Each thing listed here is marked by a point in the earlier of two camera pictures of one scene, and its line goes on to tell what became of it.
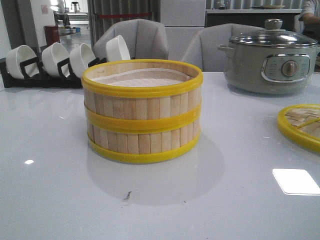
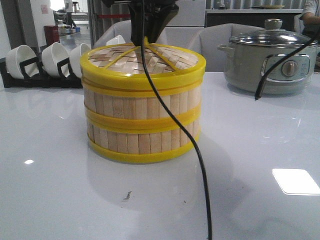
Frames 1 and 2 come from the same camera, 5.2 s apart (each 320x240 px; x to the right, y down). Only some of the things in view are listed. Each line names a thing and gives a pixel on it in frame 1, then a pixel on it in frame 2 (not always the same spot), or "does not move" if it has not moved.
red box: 52,34 does not move
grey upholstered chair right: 202,48 does not move
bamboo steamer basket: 142,95 does not move
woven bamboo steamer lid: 301,123 to 120,66
